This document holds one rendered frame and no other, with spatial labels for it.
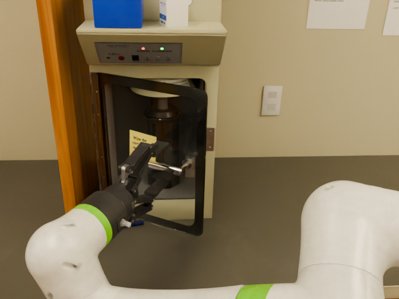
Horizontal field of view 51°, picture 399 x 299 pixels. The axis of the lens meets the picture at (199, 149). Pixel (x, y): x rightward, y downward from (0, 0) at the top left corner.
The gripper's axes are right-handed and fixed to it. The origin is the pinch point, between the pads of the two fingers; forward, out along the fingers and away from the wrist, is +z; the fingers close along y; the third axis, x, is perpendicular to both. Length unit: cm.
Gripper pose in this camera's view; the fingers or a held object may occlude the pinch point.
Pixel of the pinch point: (158, 166)
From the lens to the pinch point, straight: 99.8
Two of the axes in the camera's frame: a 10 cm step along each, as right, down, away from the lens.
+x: -9.2, -2.0, 3.5
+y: 0.3, -9.0, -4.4
